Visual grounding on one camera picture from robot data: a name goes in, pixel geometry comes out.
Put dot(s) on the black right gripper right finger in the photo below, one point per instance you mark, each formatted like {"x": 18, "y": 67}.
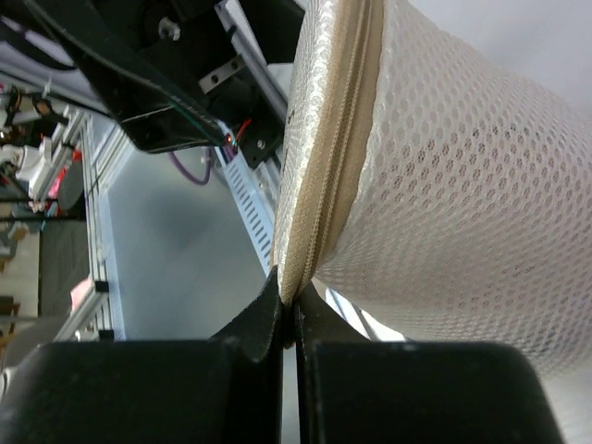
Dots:
{"x": 355, "y": 390}

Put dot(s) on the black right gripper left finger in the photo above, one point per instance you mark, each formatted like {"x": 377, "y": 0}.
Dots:
{"x": 226, "y": 389}

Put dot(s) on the round beige mesh laundry bag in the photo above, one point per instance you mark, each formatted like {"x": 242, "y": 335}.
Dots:
{"x": 445, "y": 195}

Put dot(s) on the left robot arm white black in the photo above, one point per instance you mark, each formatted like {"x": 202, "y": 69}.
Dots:
{"x": 172, "y": 74}

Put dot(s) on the white slotted cable duct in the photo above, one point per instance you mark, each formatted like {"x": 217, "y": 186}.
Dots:
{"x": 255, "y": 193}

